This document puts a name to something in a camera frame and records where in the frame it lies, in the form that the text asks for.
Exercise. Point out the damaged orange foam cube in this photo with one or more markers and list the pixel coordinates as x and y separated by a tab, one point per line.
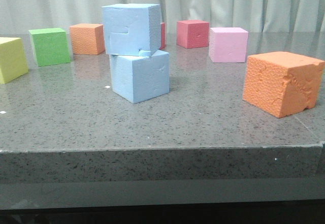
282	83

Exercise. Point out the smooth light blue foam cube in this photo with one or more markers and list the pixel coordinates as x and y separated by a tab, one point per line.
140	78

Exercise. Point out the red foam cube right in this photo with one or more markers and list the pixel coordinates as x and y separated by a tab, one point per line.
192	33

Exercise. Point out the yellow foam cube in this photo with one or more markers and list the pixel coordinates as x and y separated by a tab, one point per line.
13	59

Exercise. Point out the scuffed light blue foam cube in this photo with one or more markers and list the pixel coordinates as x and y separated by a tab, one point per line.
132	29

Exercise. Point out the red foam cube left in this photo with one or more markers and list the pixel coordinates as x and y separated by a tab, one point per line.
163	36

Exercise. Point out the green foam cube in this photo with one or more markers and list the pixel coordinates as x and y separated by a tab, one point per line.
49	46

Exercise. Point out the red foam cube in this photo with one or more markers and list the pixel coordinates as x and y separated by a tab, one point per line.
192	33
163	36

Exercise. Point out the small orange foam cube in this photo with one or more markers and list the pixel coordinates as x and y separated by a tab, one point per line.
87	38

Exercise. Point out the pink foam cube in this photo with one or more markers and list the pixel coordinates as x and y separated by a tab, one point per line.
228	44

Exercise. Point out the white pleated curtain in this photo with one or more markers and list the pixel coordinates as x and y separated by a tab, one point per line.
18	16

